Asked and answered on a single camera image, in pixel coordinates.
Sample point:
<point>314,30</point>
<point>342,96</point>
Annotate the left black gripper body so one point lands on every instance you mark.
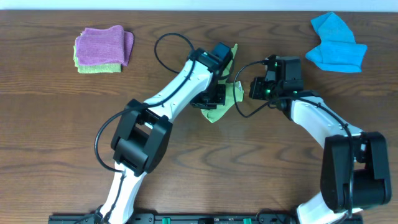
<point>211,98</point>

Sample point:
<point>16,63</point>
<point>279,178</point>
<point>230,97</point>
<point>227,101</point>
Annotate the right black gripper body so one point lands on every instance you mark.
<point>264,90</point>

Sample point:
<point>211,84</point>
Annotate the light green microfiber cloth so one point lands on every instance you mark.
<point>215,114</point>

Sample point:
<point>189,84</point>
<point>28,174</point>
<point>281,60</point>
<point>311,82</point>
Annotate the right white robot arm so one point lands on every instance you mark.
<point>355,169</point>

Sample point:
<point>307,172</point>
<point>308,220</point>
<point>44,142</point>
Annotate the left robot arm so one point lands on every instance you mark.
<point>143,132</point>

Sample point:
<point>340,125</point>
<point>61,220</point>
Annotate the blue crumpled cloth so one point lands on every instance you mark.
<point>338,50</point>

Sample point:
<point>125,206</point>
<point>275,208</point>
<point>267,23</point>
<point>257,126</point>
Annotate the green folded cloth under purple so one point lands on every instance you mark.
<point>88,69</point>

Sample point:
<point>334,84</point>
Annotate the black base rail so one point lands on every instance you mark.
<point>149,218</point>

